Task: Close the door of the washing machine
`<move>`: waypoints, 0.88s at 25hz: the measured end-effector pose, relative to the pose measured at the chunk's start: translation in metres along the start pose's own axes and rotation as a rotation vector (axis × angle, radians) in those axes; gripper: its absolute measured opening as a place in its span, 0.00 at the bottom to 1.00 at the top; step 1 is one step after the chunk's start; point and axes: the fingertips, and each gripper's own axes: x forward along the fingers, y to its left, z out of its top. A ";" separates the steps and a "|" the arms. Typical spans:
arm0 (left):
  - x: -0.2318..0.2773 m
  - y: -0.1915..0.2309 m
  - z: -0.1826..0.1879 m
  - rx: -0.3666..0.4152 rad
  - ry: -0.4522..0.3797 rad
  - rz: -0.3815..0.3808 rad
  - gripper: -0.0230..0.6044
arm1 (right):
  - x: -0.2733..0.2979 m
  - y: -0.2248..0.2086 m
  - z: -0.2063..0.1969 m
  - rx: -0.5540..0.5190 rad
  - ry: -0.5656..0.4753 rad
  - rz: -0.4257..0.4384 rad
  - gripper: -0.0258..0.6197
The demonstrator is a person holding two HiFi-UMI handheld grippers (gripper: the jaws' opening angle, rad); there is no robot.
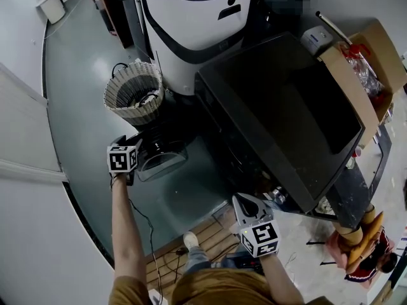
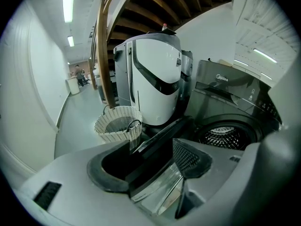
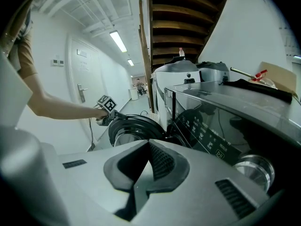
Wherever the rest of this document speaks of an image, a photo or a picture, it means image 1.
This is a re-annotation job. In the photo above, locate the white and black robot base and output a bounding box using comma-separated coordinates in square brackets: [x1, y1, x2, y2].
[121, 0, 254, 97]

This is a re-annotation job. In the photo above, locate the person's right forearm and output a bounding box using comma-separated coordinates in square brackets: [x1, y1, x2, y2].
[259, 252, 305, 305]

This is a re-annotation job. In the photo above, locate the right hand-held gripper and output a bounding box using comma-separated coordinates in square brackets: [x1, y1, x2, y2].
[231, 193, 281, 259]

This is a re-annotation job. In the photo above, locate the person's left forearm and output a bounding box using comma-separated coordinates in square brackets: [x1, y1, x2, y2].
[111, 171, 149, 281]

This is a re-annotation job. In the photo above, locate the person's white shoe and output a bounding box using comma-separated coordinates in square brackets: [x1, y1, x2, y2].
[183, 231, 200, 251]

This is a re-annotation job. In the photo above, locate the black worn table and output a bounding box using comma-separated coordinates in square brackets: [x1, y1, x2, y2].
[330, 125, 392, 229]

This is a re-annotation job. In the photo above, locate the white tissue packet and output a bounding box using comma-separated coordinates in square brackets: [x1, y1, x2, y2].
[300, 25, 334, 56]

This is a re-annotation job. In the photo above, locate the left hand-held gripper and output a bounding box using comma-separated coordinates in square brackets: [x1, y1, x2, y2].
[107, 134, 144, 187]

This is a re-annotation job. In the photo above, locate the thin black cable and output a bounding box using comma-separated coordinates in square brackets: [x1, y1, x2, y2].
[110, 172, 181, 300]

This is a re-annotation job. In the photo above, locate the brown cardboard box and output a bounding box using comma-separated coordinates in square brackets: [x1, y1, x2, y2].
[317, 18, 407, 146]

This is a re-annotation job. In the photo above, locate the clear bag with red items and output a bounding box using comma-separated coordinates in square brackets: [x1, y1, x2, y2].
[337, 41, 387, 98]

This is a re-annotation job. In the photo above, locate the silver metal rod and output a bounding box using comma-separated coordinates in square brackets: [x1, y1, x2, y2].
[315, 10, 353, 43]

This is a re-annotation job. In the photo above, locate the dark wooden cabinet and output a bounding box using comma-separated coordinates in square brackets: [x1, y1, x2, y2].
[94, 0, 134, 49]

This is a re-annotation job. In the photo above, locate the person's mustard shirt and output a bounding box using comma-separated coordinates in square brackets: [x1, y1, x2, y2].
[109, 268, 305, 305]

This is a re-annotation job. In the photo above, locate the woven laundry basket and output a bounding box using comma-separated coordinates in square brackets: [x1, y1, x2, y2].
[104, 61, 165, 127]

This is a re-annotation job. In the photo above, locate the black waist device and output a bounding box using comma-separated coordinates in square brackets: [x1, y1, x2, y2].
[221, 253, 265, 275]

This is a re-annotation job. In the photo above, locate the wooden slatted floor board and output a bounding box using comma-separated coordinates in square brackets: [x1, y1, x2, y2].
[145, 201, 243, 288]

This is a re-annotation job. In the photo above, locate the person's jeans leg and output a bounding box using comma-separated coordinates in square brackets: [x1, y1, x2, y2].
[183, 245, 213, 276]

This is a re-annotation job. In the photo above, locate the white cabinet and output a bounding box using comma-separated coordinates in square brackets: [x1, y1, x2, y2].
[36, 0, 68, 25]

